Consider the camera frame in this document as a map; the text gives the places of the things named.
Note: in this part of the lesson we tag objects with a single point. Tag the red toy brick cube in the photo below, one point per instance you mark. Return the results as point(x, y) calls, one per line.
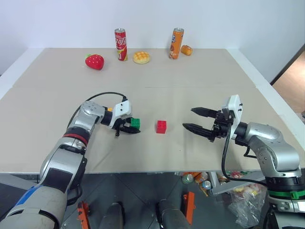
point(161, 127)

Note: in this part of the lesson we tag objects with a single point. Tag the green drink can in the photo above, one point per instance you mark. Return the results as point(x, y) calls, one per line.
point(188, 178)

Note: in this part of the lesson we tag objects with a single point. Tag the yellow toy pineapple bun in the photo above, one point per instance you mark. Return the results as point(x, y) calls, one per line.
point(141, 57)

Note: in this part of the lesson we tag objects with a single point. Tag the clear plastic bag of toys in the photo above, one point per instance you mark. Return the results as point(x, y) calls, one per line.
point(247, 205)

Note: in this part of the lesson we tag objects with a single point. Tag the small orange toy bread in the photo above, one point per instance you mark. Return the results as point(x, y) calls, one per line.
point(186, 50)

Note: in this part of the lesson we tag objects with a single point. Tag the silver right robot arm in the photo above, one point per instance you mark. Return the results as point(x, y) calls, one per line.
point(269, 138)

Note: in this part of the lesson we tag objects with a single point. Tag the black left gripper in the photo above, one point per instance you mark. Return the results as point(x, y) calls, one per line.
point(125, 121)

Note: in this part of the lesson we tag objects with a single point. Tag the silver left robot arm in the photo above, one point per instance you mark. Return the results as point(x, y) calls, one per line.
point(77, 120)

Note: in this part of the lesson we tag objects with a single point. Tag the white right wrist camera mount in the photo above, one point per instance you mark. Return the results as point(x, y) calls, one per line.
point(234, 107)

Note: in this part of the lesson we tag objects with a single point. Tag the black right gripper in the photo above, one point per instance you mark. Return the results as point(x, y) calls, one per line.
point(221, 126)

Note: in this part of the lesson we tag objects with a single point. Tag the red toy strawberry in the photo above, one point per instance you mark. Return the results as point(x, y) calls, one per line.
point(94, 62)

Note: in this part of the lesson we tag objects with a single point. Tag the brown wooden door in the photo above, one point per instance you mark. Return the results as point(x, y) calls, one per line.
point(291, 83)

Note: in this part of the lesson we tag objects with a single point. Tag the orange plastic bracket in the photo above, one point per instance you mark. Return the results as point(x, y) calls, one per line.
point(84, 214)
point(190, 206)

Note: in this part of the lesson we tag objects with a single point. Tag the dark rounded shape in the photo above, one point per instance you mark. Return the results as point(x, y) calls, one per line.
point(113, 217)
point(171, 214)

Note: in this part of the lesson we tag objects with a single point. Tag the white box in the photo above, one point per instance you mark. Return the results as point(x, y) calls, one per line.
point(220, 188)

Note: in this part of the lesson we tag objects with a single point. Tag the silver-topped drink can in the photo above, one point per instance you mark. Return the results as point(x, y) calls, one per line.
point(206, 184)

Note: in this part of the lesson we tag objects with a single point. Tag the green toy brick cube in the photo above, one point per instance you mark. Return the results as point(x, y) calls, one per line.
point(136, 122)

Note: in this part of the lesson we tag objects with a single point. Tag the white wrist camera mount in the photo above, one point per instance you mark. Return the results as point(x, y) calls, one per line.
point(234, 107)
point(122, 107)

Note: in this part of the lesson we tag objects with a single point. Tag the red cola can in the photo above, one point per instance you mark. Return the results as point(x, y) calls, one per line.
point(121, 45)

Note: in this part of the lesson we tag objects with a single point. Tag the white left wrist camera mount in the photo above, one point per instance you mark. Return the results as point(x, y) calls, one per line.
point(122, 107)

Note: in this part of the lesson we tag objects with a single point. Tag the orange soda can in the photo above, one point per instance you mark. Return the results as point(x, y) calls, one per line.
point(176, 44)

